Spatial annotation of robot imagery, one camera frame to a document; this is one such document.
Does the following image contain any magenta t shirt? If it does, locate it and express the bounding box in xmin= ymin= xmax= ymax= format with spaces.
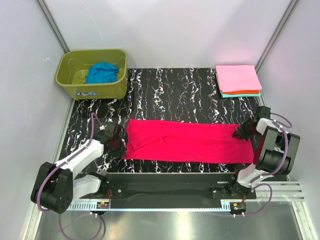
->
xmin=125 ymin=119 xmax=254 ymax=164

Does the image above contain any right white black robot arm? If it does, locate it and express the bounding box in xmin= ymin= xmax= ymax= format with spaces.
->
xmin=226 ymin=106 xmax=301 ymax=199

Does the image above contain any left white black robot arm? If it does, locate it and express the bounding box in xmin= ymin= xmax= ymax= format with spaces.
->
xmin=30 ymin=123 xmax=128 ymax=214

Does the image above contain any folded orange t shirt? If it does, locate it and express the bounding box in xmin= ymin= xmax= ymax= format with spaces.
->
xmin=223 ymin=90 xmax=260 ymax=95

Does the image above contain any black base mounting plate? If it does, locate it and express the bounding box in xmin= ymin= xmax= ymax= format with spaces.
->
xmin=74 ymin=173 xmax=243 ymax=212

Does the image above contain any folded light teal t shirt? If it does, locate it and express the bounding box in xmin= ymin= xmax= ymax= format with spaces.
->
xmin=215 ymin=73 xmax=261 ymax=99

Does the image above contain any folded pink t shirt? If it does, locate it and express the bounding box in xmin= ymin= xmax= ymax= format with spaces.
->
xmin=215 ymin=65 xmax=262 ymax=93

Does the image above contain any teal blue t shirt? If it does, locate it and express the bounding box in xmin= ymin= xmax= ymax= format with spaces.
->
xmin=85 ymin=62 xmax=120 ymax=84

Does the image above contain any olive green plastic bin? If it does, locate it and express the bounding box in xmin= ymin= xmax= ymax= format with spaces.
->
xmin=55 ymin=49 xmax=128 ymax=100

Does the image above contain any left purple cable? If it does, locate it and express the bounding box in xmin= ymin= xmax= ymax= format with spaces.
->
xmin=36 ymin=112 xmax=107 ymax=240

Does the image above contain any white slotted cable duct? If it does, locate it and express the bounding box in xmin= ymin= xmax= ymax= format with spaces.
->
xmin=67 ymin=199 xmax=111 ymax=212

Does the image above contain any aluminium frame rail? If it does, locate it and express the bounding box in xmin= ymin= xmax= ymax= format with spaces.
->
xmin=255 ymin=181 xmax=305 ymax=202

